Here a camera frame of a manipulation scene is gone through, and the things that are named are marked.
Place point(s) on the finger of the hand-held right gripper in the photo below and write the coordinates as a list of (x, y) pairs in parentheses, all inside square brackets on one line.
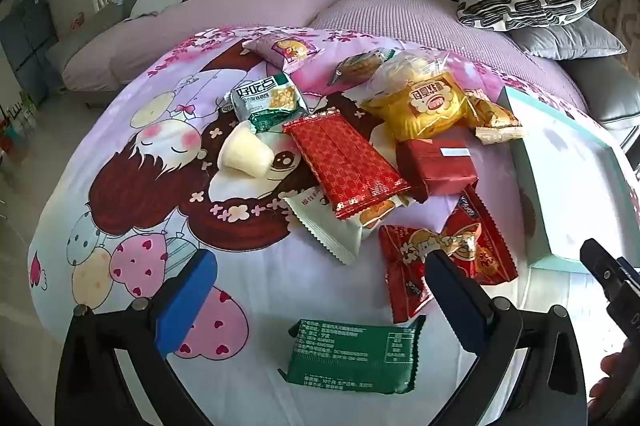
[(602, 271), (629, 273)]

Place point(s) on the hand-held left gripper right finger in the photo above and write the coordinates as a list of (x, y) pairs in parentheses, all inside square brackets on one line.
[(452, 301)]

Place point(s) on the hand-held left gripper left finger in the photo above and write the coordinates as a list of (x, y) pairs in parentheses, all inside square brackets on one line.
[(186, 301)]

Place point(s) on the red snack packet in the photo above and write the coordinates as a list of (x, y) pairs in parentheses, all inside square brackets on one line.
[(400, 271)]

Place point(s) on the teal-edged box tray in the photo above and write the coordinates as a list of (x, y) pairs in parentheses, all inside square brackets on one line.
[(575, 186)]

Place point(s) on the green block packet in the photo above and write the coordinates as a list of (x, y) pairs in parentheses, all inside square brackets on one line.
[(350, 356)]

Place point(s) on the dark red block packet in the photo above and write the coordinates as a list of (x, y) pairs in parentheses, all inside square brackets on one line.
[(435, 168)]

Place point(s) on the white snack packet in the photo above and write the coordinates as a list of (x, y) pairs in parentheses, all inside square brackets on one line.
[(332, 226)]

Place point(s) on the white jelly cup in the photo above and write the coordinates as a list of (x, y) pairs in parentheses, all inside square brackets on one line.
[(245, 151)]

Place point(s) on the red patterned wafer packet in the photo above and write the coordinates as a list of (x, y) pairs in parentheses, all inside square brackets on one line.
[(345, 161)]

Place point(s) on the yellow bread packet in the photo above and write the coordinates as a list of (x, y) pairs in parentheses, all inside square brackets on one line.
[(425, 116)]

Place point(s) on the orange and beige snack packet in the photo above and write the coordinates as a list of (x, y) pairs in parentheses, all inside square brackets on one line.
[(492, 113)]

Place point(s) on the green and white cracker packet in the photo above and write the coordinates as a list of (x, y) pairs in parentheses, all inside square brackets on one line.
[(260, 98)]

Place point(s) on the person's right hand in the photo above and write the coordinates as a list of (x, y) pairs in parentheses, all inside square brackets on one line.
[(607, 376)]

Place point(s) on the printed cartoon blanket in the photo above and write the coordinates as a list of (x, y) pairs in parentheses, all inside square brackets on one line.
[(150, 206)]

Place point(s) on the green-edged cookie packet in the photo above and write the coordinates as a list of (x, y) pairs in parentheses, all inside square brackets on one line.
[(357, 67)]

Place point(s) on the pink snack packet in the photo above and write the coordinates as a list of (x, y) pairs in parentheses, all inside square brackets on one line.
[(285, 48)]

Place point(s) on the pink sofa cover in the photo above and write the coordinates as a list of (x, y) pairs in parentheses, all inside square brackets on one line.
[(400, 11)]

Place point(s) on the blue storage cabinet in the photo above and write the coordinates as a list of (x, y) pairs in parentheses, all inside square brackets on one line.
[(25, 36)]

